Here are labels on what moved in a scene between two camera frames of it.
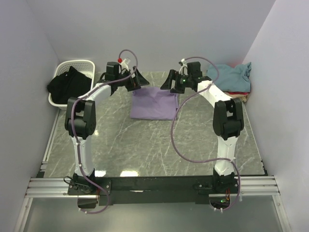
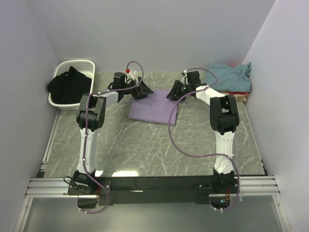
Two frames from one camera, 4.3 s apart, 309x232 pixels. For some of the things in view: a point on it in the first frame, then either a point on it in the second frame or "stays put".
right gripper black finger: (167, 84) to (175, 92)
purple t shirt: (153, 103) stays put
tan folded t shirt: (243, 97) stays put
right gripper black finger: (177, 89) to (175, 96)
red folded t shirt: (233, 93) stays put
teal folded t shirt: (229, 79) stays put
